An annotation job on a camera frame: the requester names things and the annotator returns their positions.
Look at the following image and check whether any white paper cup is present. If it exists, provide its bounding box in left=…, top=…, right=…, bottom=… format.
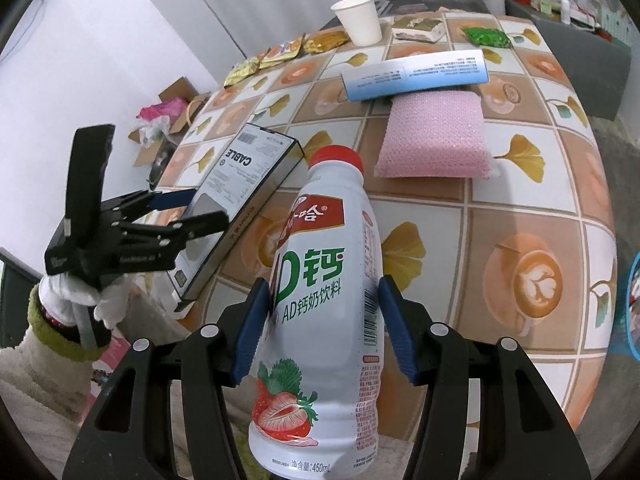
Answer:
left=331, top=0, right=383, bottom=47

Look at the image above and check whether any white fluffy blanket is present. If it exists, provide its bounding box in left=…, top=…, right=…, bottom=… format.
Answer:
left=1, top=285, right=129, bottom=479

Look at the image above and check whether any blue white medicine box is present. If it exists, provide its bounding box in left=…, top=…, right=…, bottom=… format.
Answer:
left=342, top=49, right=489, bottom=102

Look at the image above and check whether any pink sponge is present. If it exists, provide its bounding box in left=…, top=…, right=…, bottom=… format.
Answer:
left=374, top=90, right=498, bottom=179

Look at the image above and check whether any blue plastic trash basket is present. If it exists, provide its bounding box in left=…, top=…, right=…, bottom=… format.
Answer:
left=610, top=254, right=640, bottom=361

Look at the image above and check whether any grey cabinet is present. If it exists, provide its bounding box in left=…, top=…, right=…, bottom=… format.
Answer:
left=504, top=0, right=631, bottom=120

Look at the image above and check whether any black cable box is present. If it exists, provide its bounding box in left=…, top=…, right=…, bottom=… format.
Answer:
left=167, top=124, right=303, bottom=306

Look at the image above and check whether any patterned tablecloth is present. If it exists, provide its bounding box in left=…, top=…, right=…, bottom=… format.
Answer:
left=160, top=10, right=617, bottom=425

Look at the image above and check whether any gold white small box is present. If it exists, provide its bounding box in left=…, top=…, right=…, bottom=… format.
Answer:
left=392, top=15, right=445, bottom=44

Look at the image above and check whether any small green packet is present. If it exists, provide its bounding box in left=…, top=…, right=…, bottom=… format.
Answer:
left=461, top=27, right=512, bottom=49

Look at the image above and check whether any white yogurt drink bottle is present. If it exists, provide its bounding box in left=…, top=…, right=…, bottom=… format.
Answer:
left=248, top=145, right=384, bottom=479

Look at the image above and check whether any orange yellow snack packet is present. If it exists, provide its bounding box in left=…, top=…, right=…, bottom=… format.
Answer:
left=259, top=35, right=304, bottom=70

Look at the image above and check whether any dark printed poster board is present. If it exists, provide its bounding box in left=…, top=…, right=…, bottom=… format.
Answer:
left=319, top=0, right=494, bottom=32

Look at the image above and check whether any green storage basket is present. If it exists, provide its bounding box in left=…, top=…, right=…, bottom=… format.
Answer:
left=598, top=6, right=631, bottom=46

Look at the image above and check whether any small white bottle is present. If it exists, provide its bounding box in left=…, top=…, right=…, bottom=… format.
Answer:
left=560, top=0, right=572, bottom=25

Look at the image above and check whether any gold foil packet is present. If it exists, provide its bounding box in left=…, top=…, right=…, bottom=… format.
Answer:
left=303, top=29, right=350, bottom=54

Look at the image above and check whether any yellow green snack packet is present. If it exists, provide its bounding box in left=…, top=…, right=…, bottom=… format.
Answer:
left=222, top=54, right=264, bottom=88

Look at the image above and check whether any white gloved left hand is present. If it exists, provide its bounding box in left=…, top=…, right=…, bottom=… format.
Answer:
left=38, top=273, right=131, bottom=330

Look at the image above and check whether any cardboard box with clutter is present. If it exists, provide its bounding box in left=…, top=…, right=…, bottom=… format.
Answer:
left=128, top=77, right=210, bottom=168

